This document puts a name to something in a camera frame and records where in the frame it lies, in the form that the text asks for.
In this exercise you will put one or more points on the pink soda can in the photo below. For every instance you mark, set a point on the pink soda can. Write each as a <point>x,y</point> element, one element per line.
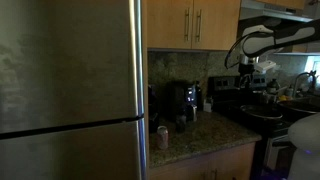
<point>162,137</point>

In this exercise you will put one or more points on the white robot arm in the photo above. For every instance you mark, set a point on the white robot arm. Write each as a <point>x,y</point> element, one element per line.
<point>304,134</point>

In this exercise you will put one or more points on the black stove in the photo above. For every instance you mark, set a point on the black stove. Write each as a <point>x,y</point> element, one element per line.
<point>273,153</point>

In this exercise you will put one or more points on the black frying pan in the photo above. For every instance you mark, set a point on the black frying pan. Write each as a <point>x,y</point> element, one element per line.
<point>263,112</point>

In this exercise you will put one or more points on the range hood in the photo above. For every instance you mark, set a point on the range hood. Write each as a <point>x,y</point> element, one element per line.
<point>294,10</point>

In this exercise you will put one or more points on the dark glass bottle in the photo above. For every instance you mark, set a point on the dark glass bottle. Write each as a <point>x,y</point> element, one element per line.
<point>272,86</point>

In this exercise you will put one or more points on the wooden lower cabinet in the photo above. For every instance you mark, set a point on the wooden lower cabinet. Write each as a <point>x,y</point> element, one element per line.
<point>230,164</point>

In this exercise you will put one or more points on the stainless steel refrigerator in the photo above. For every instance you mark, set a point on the stainless steel refrigerator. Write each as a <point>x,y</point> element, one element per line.
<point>71,90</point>

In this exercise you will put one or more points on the wooden cabinet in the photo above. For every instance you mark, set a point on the wooden cabinet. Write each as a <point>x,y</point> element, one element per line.
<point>192,24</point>
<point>230,164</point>

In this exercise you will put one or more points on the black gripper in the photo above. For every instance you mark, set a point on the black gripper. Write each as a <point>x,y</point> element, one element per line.
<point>246,74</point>

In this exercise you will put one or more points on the wooden upper cabinet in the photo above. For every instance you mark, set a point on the wooden upper cabinet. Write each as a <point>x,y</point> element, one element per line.
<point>192,24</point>

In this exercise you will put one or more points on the yellow object by sink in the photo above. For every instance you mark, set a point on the yellow object by sink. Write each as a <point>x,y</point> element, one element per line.
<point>282,98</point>

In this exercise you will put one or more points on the kitchen faucet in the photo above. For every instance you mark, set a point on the kitchen faucet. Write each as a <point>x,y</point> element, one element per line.
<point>305,83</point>

